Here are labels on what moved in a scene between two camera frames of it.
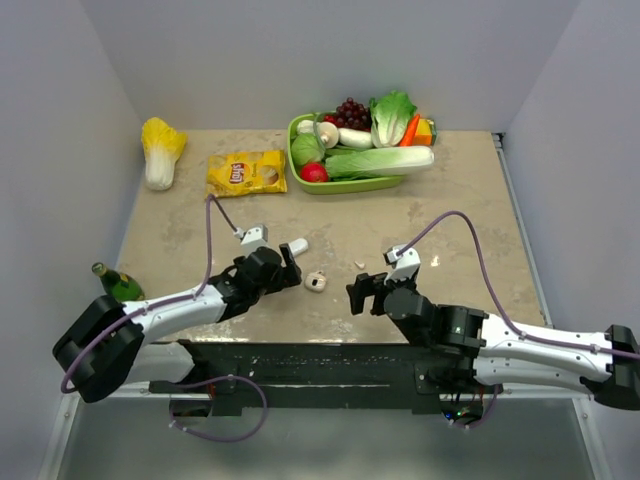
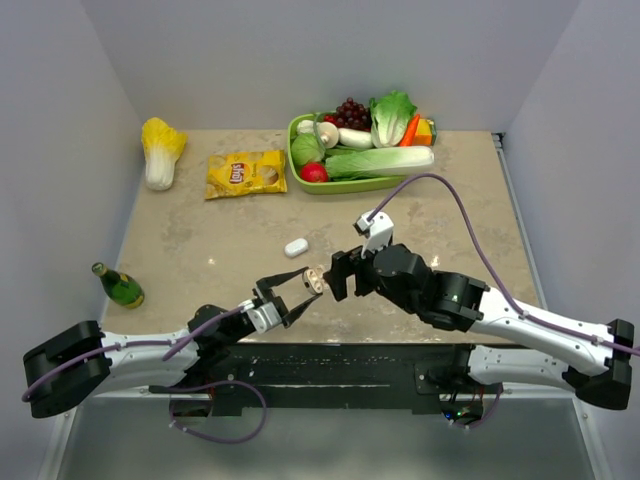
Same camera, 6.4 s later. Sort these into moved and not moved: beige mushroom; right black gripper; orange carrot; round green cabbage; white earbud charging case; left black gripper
Moved: left black gripper; right black gripper
Not moved: beige mushroom; round green cabbage; white earbud charging case; orange carrot
